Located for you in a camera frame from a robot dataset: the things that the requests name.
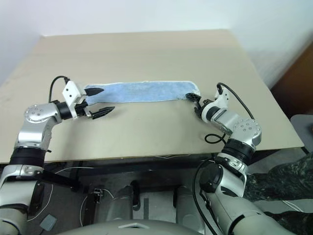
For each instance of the grey chair seat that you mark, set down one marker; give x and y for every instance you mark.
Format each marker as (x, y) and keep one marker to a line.
(303, 129)

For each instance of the black table frame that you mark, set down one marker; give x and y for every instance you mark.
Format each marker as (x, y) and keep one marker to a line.
(137, 169)

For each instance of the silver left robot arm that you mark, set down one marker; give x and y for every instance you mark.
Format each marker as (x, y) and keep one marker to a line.
(36, 127)

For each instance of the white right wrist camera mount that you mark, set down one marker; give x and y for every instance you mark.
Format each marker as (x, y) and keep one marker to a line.
(223, 99)

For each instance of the dark camouflage cloth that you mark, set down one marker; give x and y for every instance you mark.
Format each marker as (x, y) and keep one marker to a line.
(281, 181)

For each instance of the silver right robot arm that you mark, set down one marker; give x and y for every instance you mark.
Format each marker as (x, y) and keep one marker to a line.
(234, 178)

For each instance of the silver robot torso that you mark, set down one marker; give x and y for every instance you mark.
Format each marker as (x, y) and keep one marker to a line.
(132, 227)

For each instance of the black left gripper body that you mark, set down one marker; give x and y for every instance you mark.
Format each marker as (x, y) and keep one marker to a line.
(82, 109)

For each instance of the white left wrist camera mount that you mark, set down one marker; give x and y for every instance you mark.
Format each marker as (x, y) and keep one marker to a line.
(71, 93)

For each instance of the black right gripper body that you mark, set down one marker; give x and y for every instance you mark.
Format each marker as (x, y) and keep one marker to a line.
(204, 104)

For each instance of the light blue towel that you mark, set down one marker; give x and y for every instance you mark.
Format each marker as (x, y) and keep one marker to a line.
(146, 91)

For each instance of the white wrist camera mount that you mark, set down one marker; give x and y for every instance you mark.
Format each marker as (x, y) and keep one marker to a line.
(71, 93)
(223, 99)

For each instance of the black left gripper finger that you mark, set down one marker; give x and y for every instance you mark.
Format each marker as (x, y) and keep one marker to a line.
(95, 91)
(102, 112)

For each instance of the black metal bracket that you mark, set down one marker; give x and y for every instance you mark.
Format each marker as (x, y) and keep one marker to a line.
(93, 205)

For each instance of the grey rounded robot thigh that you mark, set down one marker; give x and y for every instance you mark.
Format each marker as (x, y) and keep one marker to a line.
(121, 203)
(188, 203)

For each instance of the brown wooden cabinet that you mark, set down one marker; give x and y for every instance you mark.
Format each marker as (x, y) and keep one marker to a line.
(297, 83)

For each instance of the small grey square pad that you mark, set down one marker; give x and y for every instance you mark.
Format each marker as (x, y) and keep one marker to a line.
(48, 222)

